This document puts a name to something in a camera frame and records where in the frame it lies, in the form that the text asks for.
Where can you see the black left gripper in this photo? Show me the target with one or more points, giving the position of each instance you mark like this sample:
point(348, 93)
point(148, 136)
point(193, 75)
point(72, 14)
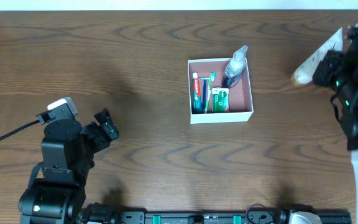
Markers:
point(105, 125)

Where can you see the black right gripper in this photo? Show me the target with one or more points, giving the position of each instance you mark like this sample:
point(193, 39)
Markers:
point(327, 70)

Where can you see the white lotion tube gold cap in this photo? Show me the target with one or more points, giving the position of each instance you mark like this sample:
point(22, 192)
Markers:
point(303, 75)

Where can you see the Colgate toothpaste tube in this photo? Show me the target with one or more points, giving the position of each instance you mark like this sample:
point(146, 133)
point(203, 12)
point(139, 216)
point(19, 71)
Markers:
point(197, 101)

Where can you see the blue disposable razor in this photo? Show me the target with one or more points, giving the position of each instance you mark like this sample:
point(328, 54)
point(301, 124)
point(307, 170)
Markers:
point(204, 93)

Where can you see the green white toothbrush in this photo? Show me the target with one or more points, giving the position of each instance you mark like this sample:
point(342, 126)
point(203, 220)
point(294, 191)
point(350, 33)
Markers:
point(208, 90)

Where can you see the green Dettol soap bar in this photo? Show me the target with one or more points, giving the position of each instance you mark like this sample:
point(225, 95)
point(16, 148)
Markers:
point(220, 100)

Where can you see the white box pink interior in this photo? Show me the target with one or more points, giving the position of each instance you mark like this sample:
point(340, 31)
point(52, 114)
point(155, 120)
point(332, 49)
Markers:
point(240, 96)

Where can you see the clear foam soap pump bottle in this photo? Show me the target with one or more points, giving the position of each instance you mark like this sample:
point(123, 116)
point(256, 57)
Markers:
point(234, 70)

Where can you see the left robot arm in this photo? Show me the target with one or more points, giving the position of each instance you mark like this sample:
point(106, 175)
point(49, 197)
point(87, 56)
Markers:
point(56, 189)

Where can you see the black mounting rail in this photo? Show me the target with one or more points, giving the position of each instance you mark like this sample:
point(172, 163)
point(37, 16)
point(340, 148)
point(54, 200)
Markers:
point(256, 213)

